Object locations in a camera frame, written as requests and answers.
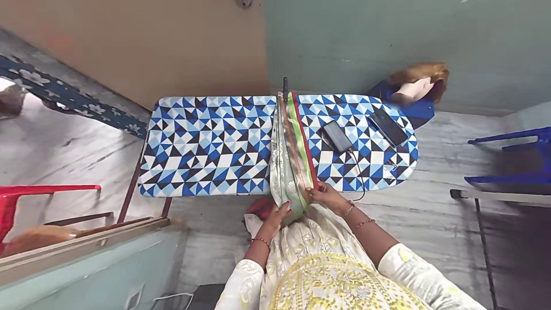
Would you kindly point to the person's right forearm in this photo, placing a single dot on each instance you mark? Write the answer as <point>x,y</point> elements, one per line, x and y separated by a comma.
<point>377,238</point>

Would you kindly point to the person's left hand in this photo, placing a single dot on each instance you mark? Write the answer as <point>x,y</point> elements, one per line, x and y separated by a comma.
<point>273,218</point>

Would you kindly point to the black smartphone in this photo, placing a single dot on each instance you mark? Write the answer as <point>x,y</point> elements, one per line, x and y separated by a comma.
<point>388,126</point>

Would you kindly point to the person's right fingers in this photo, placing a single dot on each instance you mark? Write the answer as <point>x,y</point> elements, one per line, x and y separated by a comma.
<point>315,193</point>

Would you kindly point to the person's left forearm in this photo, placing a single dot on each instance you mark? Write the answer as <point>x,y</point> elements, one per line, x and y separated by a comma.
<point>258,253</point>

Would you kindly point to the striped sari cloth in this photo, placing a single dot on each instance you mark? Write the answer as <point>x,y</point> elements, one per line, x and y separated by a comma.
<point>291,146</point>

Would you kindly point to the red plastic chair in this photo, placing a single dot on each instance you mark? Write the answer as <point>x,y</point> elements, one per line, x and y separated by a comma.
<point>9,202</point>

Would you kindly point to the red cloth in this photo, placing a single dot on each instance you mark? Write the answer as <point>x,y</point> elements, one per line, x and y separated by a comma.
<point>260,208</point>

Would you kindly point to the black clip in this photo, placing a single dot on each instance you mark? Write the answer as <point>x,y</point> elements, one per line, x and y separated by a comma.
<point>285,88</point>

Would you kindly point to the brown door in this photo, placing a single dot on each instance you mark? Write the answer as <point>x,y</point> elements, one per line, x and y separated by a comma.
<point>172,51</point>

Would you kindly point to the blue plastic chair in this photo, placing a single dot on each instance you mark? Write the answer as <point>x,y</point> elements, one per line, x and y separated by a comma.
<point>512,178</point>

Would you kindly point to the mannequin head with brown hair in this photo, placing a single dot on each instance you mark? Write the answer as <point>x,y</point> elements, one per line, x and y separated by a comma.
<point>416,87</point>

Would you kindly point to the person's left fingers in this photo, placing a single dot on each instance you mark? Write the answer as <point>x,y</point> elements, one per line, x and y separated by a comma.
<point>284,208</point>

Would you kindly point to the black power bank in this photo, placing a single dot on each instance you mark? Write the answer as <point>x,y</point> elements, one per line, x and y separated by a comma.
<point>337,136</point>

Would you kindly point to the black box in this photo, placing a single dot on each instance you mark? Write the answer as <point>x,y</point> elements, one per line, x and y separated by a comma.
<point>205,299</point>

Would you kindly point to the blue floral curtain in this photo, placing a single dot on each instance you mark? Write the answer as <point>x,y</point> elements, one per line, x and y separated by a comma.
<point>92,107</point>

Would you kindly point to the orange-brown object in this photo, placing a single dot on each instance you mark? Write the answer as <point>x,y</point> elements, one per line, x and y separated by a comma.
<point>36,239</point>

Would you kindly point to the dark table with pale edge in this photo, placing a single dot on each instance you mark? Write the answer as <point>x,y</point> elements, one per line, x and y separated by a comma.
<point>523,241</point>

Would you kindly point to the blue geometric patterned ironing board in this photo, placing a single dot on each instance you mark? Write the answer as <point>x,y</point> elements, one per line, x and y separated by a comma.
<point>206,146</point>

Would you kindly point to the person's right hand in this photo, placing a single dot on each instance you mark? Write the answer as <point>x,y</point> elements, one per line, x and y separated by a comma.
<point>332,199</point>

